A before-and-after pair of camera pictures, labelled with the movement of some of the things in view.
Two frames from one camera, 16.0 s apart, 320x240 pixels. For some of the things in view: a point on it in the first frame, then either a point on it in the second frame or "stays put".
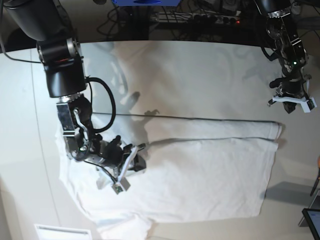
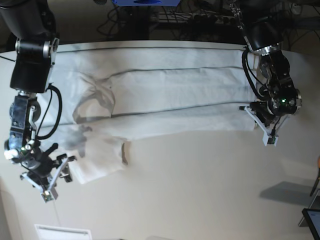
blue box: (147, 3) stays put
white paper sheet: (45, 232) stays put
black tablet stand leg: (316, 183) stays put
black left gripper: (112, 150) to (32, 157)
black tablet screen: (312, 216) stays put
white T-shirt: (196, 167) to (108, 92)
